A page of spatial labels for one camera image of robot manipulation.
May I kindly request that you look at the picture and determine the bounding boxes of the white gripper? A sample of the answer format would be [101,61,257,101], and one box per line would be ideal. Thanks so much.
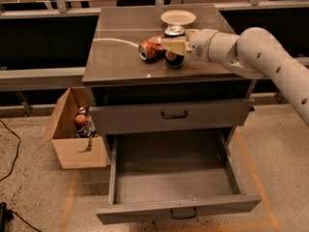
[160,29,218,62]

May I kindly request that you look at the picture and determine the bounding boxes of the blue pepsi can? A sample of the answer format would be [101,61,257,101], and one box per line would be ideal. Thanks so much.
[164,25,185,69]

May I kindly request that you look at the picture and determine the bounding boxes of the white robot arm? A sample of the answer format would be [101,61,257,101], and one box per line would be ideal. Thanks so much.
[160,27,309,126]

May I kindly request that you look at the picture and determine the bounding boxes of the crushed orange soda can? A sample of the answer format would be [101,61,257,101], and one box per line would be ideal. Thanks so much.
[138,35,164,61]

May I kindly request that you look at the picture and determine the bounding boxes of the grey drawer cabinet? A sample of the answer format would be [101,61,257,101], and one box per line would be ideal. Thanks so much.
[83,7,255,158]

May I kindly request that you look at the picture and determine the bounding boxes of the upper grey drawer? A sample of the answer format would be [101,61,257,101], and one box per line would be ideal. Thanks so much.
[91,99,253,134]

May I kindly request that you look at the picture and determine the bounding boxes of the open middle drawer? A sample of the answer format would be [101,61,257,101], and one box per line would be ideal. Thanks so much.
[97,129,261,224]

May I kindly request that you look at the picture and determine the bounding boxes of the white bowl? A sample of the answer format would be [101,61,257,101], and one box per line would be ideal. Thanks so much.
[160,10,196,26]

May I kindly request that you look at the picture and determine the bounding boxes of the red apple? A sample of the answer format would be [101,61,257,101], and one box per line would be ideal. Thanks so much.
[75,114,87,126]

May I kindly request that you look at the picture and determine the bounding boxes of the cardboard box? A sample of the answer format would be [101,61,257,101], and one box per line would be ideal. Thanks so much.
[40,87,108,169]

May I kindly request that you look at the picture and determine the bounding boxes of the black device on floor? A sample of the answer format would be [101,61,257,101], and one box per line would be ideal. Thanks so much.
[0,202,13,232]

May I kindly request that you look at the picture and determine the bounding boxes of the black floor cable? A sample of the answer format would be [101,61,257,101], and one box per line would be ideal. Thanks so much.
[0,119,22,183]

